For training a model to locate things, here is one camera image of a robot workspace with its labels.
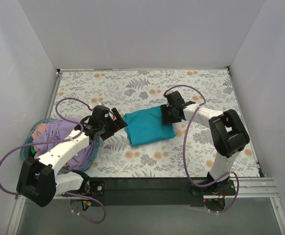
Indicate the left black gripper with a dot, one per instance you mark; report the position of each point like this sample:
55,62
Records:
112,128

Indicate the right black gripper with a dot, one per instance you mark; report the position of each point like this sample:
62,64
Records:
165,113

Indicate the teal t shirt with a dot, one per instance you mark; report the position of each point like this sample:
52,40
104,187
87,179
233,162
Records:
145,127

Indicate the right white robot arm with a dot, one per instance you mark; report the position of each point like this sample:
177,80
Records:
228,133

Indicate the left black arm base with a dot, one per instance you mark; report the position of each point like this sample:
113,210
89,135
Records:
90,190

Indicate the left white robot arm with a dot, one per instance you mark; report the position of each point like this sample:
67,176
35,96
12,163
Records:
40,180

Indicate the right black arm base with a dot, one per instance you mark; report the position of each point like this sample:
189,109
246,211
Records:
214,195

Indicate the lavender t shirt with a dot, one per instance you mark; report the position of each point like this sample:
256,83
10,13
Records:
43,147

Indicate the pink garment in basket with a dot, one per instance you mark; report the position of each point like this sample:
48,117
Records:
41,128

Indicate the green black garment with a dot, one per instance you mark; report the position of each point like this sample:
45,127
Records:
32,152

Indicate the clear blue plastic basket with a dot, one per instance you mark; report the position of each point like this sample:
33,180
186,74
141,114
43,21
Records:
58,129

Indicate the aluminium frame rail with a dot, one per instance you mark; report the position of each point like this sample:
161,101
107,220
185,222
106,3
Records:
30,219

